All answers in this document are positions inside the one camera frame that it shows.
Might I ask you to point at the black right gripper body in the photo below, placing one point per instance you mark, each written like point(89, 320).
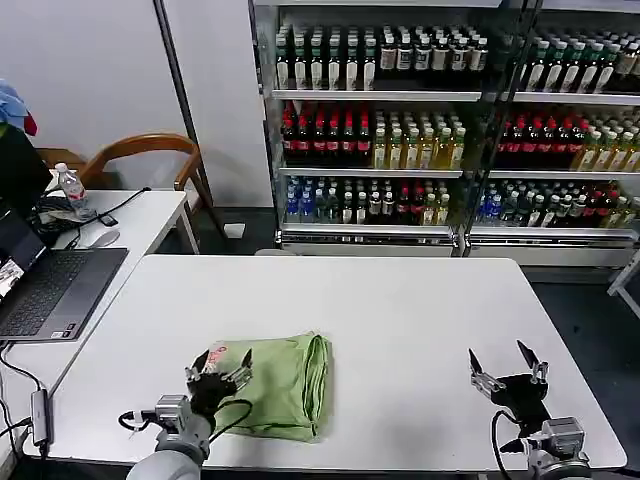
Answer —
point(522, 400)

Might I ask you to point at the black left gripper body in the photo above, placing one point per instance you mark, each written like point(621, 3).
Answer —
point(210, 392)

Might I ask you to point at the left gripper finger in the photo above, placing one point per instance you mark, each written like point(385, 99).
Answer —
point(241, 372)
point(196, 371)

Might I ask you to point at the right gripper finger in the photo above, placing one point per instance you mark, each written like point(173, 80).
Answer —
point(534, 362)
point(482, 375)

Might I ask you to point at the green shirt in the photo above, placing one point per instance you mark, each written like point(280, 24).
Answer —
point(280, 385)

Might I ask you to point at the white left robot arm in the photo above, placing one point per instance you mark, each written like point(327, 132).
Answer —
point(175, 450)

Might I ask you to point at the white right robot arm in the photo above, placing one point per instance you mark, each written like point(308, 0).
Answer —
point(560, 445)

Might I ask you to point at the grey computer mouse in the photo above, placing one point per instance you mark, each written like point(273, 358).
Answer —
point(106, 238)

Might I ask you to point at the grey usb hub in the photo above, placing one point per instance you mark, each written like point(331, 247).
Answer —
point(41, 417)

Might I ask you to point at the grey laptop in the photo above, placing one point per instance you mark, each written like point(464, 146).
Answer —
point(55, 287)

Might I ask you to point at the white side desk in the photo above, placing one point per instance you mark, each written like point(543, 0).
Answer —
point(145, 215)

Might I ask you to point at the small black card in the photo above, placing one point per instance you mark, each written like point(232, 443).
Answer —
point(107, 220)

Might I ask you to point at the clear plastic water bottle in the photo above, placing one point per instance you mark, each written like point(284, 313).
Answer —
point(71, 187)

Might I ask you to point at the brown wooden chair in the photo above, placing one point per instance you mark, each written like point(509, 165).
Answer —
point(145, 142)

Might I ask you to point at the metal shelf with bottles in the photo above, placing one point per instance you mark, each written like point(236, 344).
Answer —
point(565, 130)
point(370, 125)

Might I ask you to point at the slanted grey metal pole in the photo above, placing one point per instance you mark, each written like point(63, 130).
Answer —
point(185, 110)

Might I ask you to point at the black bag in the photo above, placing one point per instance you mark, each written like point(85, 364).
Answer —
point(20, 170)

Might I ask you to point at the red item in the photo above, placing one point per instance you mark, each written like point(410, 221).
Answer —
point(31, 125)

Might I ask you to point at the blue cloth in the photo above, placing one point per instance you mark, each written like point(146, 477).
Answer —
point(11, 102)

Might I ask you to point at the white metal frame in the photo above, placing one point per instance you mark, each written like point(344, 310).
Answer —
point(622, 287)

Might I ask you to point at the white wall socket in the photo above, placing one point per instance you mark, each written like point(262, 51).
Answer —
point(234, 230)

